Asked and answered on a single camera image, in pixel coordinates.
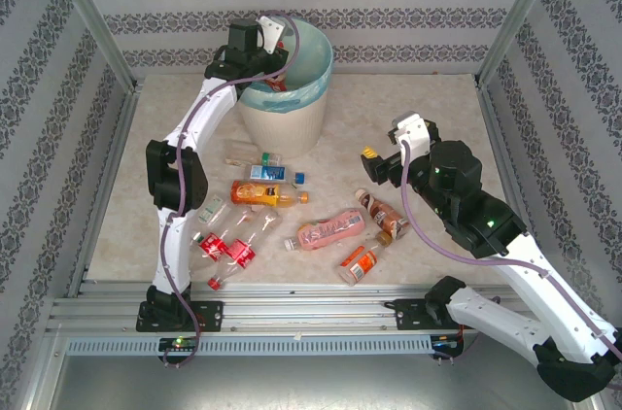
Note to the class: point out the clear bottle red white label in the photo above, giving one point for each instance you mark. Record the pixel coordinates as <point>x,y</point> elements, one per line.
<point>276,84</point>

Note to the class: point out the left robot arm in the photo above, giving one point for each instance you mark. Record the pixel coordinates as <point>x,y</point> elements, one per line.
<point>170,254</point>

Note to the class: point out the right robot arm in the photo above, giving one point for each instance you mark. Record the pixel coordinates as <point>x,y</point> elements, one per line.
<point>525,259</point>

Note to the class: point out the green white label tea bottle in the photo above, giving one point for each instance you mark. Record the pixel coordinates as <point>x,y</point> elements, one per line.
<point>211,210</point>

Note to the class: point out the brown coffee drink bottle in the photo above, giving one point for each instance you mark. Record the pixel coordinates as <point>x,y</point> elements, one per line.
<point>381,213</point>

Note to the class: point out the teal plastic bin liner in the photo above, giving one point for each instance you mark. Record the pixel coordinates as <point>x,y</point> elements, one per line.
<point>311,55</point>

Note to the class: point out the small bottle green cap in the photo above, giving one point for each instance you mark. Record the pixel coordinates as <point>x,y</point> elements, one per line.
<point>272,158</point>

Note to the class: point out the aluminium side rail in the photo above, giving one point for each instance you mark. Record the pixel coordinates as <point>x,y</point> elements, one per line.
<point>495,138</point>
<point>109,177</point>

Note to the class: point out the aluminium frame post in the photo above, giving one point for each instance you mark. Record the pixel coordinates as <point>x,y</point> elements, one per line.
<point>87,16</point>
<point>520,11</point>

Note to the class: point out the orange label bottle brown cap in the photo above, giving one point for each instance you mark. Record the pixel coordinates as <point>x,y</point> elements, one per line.
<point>362,264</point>

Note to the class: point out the small control board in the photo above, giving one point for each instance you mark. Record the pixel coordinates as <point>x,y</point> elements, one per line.
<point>444,342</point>
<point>179,343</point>

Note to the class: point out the grey metal base sheet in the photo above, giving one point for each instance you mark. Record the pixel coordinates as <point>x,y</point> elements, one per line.
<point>291,381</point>

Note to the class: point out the wide aluminium base rail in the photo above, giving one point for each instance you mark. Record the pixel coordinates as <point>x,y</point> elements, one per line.
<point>301,308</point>

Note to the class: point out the cream plastic waste bin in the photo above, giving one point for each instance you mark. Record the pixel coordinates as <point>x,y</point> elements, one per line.
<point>286,130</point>

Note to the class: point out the orange juice bottle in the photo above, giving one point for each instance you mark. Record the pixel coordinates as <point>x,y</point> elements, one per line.
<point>252,192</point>

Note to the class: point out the blue white label bottle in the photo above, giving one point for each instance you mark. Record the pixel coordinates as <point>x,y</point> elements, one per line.
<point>267,172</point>

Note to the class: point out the red label cola bottle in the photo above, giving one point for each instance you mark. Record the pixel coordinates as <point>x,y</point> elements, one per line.
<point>213,245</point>
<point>241,252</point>

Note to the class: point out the pink drink bottle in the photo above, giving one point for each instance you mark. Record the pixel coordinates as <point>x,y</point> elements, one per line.
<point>330,230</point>

